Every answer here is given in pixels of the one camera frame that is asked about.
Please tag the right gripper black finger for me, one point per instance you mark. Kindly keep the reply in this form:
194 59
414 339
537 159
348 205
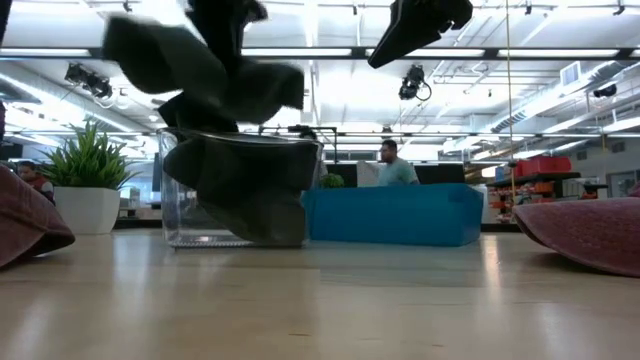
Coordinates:
410 30

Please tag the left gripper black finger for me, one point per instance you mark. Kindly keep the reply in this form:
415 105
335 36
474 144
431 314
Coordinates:
222 45

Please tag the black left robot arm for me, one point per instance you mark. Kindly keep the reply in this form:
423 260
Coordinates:
4 20

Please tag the black ceiling spotlight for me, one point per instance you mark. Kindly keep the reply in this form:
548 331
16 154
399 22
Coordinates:
95 85

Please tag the person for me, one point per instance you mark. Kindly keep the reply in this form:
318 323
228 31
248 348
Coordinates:
397 172
34 181

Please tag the black monitor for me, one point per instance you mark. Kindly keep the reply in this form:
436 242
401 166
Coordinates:
440 174

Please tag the black ceiling speaker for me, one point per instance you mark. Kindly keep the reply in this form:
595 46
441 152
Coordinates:
605 91

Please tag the small green plant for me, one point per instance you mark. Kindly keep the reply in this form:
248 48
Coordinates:
331 181

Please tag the red storage bins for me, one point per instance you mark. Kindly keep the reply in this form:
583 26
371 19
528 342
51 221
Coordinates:
545 165

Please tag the green spiky potted plant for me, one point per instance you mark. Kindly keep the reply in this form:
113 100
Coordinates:
87 160

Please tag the clear plastic bin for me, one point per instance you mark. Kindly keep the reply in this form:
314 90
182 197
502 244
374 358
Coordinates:
172 220

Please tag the black storage shelf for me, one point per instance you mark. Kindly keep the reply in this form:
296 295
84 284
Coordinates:
540 179

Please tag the blue plastic bin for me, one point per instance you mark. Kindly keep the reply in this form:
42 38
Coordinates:
395 215

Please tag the white plant pot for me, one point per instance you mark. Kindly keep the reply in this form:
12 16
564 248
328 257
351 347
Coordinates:
87 210

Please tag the black overhead camera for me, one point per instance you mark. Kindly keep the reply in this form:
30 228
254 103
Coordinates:
411 82

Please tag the black overhead frame beam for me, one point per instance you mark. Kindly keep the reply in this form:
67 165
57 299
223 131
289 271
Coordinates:
357 52

